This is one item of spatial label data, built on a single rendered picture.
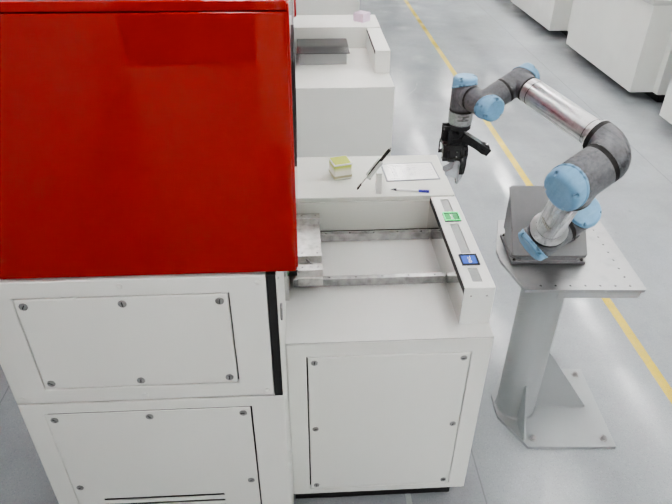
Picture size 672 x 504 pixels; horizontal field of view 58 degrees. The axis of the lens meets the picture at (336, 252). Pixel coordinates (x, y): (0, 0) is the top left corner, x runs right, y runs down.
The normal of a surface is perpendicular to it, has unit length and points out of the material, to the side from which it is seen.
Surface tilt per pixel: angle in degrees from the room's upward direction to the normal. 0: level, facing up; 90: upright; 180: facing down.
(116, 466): 90
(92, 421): 90
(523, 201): 46
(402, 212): 90
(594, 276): 0
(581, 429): 0
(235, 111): 90
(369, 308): 0
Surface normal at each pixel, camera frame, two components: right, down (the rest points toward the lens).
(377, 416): 0.06, 0.56
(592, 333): 0.00, -0.83
